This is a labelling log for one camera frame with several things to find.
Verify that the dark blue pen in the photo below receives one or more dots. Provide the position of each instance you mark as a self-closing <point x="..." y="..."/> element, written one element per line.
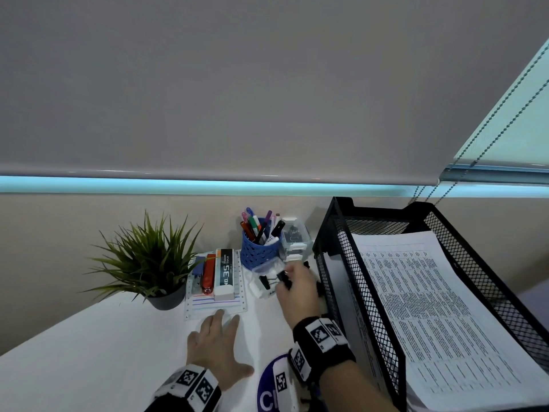
<point x="268" y="216"/>

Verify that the white box with dark label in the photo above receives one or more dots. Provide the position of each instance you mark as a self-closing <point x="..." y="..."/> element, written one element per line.
<point x="225" y="274"/>

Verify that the white tape dispenser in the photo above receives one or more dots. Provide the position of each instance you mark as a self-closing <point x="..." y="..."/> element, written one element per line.
<point x="296" y="235"/>

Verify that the small dark blue box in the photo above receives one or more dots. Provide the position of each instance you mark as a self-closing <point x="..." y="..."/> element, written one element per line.
<point x="197" y="274"/>

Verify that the clear plastic lidded box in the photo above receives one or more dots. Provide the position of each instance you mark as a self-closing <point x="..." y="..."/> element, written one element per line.
<point x="257" y="291"/>

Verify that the person's right hand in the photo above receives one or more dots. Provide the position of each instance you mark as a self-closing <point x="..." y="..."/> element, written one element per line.
<point x="302" y="296"/>

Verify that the wide grey roller blind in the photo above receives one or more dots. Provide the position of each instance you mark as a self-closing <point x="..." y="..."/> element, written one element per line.
<point x="257" y="81"/>

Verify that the glass window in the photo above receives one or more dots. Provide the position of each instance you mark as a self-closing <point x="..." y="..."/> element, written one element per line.
<point x="171" y="185"/>

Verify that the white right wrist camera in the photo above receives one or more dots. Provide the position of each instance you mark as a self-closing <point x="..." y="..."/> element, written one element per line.
<point x="281" y="381"/>

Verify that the green and white pen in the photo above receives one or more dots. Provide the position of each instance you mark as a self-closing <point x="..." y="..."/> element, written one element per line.
<point x="254" y="223"/>

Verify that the person's right forearm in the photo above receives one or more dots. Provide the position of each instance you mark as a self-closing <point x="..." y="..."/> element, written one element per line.
<point x="351" y="390"/>

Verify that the white table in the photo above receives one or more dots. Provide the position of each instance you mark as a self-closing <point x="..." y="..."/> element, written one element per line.
<point x="86" y="360"/>

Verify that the red pen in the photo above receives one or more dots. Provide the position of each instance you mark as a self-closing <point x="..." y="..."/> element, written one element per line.
<point x="247" y="230"/>

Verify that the black right wristband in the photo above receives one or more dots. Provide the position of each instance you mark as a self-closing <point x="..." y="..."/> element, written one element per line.
<point x="339" y="353"/>

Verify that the cluster of black binder clips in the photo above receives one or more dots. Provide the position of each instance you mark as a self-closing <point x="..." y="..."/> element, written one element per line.
<point x="266" y="282"/>

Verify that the black mesh paper tray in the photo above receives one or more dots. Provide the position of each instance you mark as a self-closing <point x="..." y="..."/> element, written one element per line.
<point x="373" y="304"/>

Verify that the person's left hand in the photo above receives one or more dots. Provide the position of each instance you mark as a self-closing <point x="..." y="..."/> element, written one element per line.
<point x="218" y="356"/>

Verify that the single black binder clip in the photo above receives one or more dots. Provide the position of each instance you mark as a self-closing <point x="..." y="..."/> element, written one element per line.
<point x="284" y="278"/>

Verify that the blue pen holder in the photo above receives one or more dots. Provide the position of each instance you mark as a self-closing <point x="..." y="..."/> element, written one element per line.
<point x="257" y="255"/>

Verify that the round purple sticker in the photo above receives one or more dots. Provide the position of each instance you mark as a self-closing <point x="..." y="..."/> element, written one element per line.
<point x="266" y="394"/>

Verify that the potted green plant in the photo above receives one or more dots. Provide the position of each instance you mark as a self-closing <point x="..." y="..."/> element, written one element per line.
<point x="146" y="261"/>

